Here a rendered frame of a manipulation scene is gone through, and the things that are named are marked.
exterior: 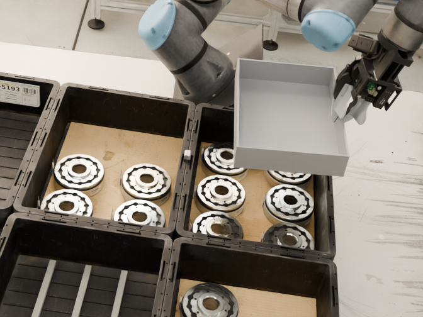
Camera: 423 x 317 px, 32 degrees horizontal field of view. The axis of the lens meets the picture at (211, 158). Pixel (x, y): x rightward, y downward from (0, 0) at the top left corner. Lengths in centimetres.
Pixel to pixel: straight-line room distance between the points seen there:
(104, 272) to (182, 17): 66
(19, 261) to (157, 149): 42
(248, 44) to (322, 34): 71
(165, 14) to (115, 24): 185
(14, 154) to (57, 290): 38
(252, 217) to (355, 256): 29
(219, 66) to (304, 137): 47
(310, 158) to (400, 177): 66
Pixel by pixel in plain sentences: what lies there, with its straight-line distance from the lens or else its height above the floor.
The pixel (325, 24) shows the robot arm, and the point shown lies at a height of 134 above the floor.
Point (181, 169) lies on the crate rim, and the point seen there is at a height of 93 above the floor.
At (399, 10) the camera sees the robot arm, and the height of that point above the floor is 134.
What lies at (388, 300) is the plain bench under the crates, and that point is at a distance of 166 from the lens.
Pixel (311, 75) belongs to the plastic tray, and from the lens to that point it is 153.
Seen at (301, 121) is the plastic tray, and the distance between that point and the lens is 144.
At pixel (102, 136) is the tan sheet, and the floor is 83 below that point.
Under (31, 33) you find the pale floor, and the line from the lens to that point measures 351.
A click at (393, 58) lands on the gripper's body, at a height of 127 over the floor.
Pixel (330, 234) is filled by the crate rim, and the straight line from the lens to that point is 142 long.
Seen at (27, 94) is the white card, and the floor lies 89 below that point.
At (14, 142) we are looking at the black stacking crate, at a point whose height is 83.
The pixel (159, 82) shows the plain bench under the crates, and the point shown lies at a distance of 207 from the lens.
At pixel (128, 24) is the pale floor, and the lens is 360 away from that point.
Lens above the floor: 194
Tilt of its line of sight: 42 degrees down
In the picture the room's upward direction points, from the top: 10 degrees clockwise
